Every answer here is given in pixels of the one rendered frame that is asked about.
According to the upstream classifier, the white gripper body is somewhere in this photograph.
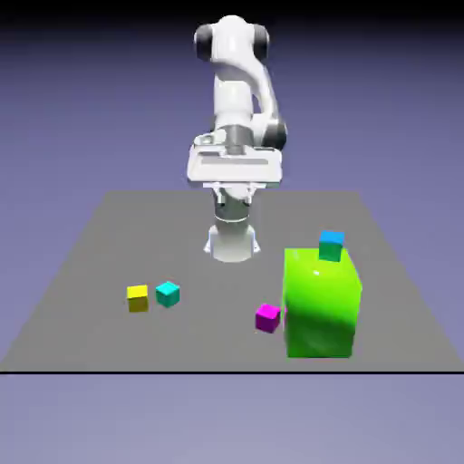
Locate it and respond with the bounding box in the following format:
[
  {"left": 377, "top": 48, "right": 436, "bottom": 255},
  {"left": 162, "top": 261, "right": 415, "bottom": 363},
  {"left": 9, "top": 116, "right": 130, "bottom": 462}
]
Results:
[{"left": 186, "top": 143, "right": 284, "bottom": 190}]

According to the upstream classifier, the small blue cube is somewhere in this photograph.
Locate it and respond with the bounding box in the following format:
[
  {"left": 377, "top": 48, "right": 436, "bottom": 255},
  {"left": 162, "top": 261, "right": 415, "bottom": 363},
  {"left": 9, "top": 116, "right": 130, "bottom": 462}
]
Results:
[{"left": 317, "top": 229, "right": 346, "bottom": 263}]

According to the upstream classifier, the small cyan cube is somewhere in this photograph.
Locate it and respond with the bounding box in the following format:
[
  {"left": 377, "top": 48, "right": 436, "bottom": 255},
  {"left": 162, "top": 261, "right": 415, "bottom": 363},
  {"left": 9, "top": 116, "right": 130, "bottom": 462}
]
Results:
[{"left": 154, "top": 280, "right": 181, "bottom": 310}]

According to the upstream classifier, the small magenta cube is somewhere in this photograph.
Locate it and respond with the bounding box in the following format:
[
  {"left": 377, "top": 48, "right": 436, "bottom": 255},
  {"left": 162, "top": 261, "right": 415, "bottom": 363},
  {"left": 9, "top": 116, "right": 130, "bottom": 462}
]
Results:
[{"left": 254, "top": 303, "right": 283, "bottom": 334}]

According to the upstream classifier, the small yellow cube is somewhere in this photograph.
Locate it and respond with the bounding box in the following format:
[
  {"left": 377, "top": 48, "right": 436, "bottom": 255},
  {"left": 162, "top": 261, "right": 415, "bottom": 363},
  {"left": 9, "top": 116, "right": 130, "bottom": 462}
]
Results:
[{"left": 126, "top": 284, "right": 150, "bottom": 314}]

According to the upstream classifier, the large green box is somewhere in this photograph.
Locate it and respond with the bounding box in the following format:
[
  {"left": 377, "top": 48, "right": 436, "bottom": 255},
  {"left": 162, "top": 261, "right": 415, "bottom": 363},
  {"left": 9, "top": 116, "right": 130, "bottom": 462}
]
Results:
[{"left": 282, "top": 246, "right": 364, "bottom": 360}]

